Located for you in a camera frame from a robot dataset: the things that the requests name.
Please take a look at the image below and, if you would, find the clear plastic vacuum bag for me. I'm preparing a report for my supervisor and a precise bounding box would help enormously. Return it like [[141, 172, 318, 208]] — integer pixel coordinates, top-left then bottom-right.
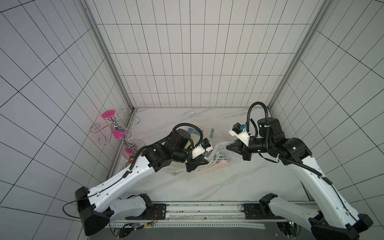
[[166, 109, 246, 173]]

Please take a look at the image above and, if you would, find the green white striped towel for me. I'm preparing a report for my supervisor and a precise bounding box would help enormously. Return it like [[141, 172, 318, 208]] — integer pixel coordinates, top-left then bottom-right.
[[206, 142, 233, 164]]

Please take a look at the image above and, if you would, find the pale yellow towel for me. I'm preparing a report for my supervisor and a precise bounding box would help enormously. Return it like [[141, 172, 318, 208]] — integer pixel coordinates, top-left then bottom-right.
[[187, 128, 203, 145]]

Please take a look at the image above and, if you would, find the blue and beige towel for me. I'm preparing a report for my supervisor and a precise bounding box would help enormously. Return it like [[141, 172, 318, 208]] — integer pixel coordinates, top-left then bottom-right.
[[210, 128, 215, 139]]

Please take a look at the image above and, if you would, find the pink towel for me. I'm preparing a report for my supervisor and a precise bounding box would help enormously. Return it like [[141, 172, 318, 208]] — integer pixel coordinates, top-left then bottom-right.
[[214, 160, 230, 168]]

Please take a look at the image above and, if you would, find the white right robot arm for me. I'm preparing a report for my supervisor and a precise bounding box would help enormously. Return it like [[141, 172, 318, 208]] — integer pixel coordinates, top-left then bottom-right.
[[227, 118, 373, 240]]

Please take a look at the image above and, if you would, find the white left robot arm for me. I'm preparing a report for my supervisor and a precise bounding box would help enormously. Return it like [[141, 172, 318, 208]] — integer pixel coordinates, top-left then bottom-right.
[[75, 126, 213, 237]]

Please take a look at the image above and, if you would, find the colourful snack packet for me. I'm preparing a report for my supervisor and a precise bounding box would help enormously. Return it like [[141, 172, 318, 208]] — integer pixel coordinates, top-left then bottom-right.
[[126, 156, 137, 171]]

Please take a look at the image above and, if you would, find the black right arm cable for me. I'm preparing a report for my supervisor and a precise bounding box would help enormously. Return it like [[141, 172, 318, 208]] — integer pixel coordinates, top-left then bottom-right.
[[245, 101, 271, 142]]

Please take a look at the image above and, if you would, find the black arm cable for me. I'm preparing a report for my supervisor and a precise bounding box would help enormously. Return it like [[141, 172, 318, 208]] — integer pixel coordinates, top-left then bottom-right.
[[245, 101, 271, 142], [62, 199, 88, 219]]

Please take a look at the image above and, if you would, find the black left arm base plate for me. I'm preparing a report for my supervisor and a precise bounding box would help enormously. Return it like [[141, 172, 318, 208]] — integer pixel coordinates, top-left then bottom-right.
[[125, 194, 167, 220]]

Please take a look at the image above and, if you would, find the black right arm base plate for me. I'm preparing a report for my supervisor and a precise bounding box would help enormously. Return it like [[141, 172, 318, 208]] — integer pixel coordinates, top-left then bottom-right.
[[241, 193, 284, 220]]

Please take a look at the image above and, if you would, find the aluminium mounting rail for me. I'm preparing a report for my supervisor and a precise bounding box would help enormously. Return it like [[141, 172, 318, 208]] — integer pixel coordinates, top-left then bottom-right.
[[101, 202, 319, 239]]

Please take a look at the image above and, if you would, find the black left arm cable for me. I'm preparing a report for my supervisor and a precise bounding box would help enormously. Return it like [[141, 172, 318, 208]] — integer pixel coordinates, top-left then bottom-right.
[[62, 199, 88, 219]]

